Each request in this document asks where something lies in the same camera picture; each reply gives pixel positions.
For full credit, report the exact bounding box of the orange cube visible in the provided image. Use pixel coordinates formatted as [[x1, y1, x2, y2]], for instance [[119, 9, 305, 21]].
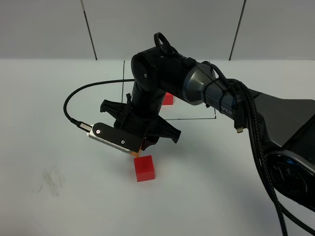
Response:
[[130, 149, 142, 158]]

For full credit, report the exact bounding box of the template red cube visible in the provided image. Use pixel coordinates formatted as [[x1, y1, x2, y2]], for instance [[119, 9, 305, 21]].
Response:
[[162, 93, 174, 105]]

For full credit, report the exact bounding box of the black right camera cable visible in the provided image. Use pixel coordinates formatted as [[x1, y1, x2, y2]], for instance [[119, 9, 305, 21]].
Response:
[[63, 78, 135, 129]]

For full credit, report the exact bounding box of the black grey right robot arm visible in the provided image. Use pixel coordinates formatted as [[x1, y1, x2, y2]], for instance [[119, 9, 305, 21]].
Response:
[[94, 47, 315, 210]]

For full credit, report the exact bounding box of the dangling black connector cable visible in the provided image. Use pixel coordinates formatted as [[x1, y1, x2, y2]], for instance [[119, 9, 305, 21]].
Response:
[[228, 80, 249, 134]]

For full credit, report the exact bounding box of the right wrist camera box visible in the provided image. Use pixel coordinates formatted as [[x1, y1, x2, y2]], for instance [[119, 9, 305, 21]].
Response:
[[88, 123, 143, 154]]

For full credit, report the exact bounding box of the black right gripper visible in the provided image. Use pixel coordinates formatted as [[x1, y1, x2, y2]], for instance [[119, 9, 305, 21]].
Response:
[[100, 100, 181, 150]]

